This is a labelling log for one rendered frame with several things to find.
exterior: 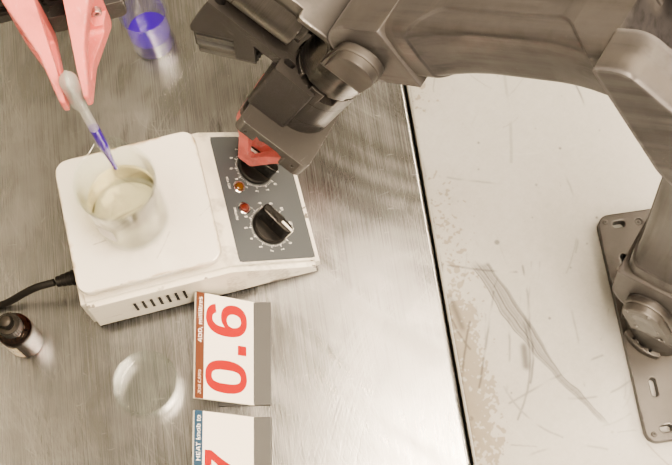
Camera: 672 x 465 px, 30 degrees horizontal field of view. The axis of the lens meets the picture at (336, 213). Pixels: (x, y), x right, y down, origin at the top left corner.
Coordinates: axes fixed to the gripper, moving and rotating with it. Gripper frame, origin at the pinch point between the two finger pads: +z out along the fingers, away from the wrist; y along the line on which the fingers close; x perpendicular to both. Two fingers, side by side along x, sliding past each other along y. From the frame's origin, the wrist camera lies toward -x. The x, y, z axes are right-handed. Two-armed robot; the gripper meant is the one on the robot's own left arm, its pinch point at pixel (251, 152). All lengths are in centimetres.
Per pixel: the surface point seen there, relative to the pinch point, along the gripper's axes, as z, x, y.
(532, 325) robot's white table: -5.0, 27.8, 0.6
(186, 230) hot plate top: 1.4, -0.8, 9.4
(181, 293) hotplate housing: 6.0, 2.2, 11.8
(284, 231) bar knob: -0.3, 5.9, 4.8
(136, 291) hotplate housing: 5.9, -1.0, 14.1
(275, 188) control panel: 1.4, 3.6, 0.5
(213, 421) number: 6.9, 10.2, 19.2
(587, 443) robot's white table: -5.9, 35.9, 7.7
